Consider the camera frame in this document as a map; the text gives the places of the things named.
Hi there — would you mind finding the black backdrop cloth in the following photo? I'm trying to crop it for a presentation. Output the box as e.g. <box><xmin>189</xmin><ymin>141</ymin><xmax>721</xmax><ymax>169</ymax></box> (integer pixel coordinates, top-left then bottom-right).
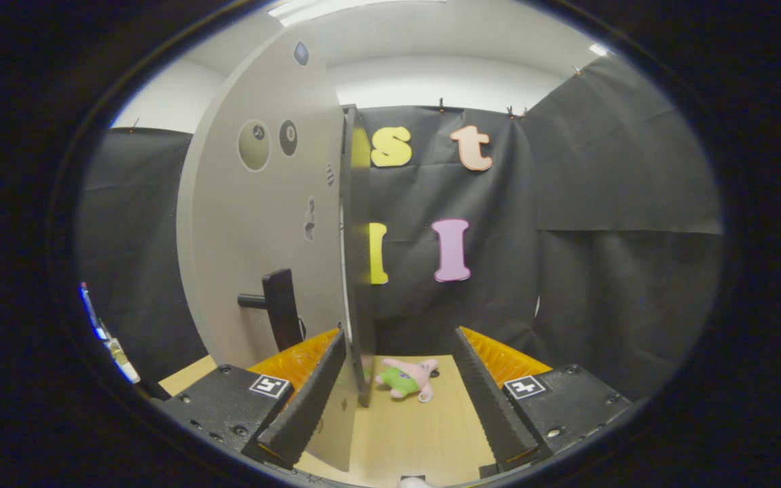
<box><xmin>79</xmin><ymin>54</ymin><xmax>727</xmax><ymax>401</ymax></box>

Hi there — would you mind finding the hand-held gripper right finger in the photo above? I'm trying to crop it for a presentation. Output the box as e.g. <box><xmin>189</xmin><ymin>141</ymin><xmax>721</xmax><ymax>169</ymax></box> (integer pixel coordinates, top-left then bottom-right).
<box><xmin>452</xmin><ymin>326</ymin><xmax>635</xmax><ymax>476</ymax></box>

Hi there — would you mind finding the white and blue object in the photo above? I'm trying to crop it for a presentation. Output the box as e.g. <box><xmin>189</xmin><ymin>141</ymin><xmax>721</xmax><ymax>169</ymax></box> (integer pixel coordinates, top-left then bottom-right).
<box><xmin>80</xmin><ymin>283</ymin><xmax>142</xmax><ymax>385</ymax></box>

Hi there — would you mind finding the grey shoe cabinet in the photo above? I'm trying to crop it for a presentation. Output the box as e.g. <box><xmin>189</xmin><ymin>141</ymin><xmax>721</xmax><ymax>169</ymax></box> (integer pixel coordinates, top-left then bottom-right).
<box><xmin>341</xmin><ymin>104</ymin><xmax>378</xmax><ymax>409</ymax></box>

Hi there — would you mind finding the long ceiling light panel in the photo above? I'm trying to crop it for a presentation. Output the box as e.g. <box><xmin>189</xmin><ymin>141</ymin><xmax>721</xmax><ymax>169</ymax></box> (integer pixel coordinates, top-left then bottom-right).
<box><xmin>267</xmin><ymin>0</ymin><xmax>445</xmax><ymax>28</ymax></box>

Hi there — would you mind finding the pink and green plush toy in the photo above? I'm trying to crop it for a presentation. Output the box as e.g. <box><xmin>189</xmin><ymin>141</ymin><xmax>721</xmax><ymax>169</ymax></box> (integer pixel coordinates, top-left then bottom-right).
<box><xmin>375</xmin><ymin>358</ymin><xmax>440</xmax><ymax>403</ymax></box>

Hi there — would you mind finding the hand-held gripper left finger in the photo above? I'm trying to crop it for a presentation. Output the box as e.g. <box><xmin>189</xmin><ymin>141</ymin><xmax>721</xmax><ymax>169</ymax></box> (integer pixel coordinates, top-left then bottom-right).
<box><xmin>153</xmin><ymin>328</ymin><xmax>349</xmax><ymax>472</ymax></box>

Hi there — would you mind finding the black door handle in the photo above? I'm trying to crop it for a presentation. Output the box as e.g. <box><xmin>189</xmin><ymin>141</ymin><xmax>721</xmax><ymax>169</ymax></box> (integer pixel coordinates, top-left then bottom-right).
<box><xmin>238</xmin><ymin>268</ymin><xmax>304</xmax><ymax>353</ymax></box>

